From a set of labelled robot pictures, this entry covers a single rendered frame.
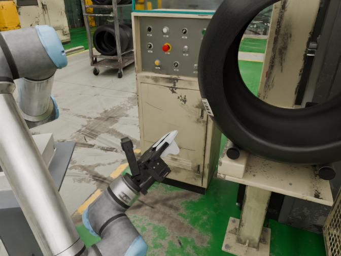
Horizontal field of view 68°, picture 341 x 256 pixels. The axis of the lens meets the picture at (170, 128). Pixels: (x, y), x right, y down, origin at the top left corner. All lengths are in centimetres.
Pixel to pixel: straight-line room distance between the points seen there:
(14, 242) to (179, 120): 116
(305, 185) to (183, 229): 100
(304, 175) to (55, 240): 81
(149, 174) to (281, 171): 49
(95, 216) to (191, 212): 119
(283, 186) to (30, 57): 85
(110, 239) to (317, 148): 61
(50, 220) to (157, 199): 137
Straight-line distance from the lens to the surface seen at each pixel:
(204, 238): 176
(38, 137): 150
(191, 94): 159
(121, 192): 75
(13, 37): 73
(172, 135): 75
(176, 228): 179
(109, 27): 465
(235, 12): 71
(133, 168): 75
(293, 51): 112
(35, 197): 66
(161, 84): 166
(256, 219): 157
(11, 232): 160
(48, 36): 74
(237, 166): 90
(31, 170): 66
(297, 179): 100
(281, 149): 81
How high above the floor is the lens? 138
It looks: 29 degrees down
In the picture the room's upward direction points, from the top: straight up
